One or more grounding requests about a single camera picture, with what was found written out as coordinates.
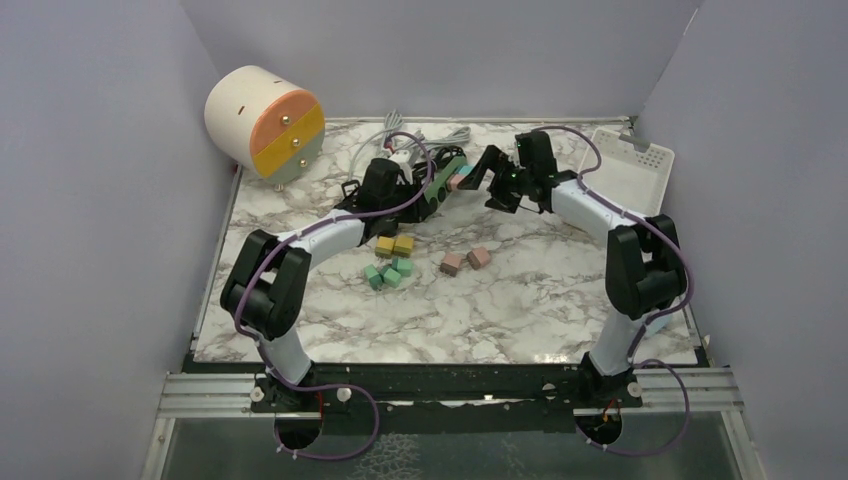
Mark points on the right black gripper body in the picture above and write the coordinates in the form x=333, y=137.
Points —
x=508, y=187

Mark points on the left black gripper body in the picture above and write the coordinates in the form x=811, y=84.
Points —
x=401, y=188

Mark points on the green round-socket power strip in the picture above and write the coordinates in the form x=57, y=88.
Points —
x=438, y=189

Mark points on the yellow plug adapter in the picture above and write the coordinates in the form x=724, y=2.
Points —
x=403, y=246
x=384, y=247

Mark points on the green plug adapter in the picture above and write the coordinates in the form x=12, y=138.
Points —
x=403, y=266
x=391, y=277
x=373, y=277

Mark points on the pink usb charger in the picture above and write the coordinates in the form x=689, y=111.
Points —
x=454, y=182
x=478, y=257
x=450, y=264

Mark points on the teal usb charger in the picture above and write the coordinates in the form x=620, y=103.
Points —
x=465, y=170

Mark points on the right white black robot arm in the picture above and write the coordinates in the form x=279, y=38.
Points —
x=646, y=276

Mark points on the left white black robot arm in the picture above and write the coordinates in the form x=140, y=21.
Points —
x=266, y=285

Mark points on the white plastic basket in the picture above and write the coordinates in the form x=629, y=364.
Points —
x=633, y=173

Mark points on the cream round drawer cabinet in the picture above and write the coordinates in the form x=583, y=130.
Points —
x=265, y=123

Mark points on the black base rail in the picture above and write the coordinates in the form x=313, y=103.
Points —
x=433, y=399

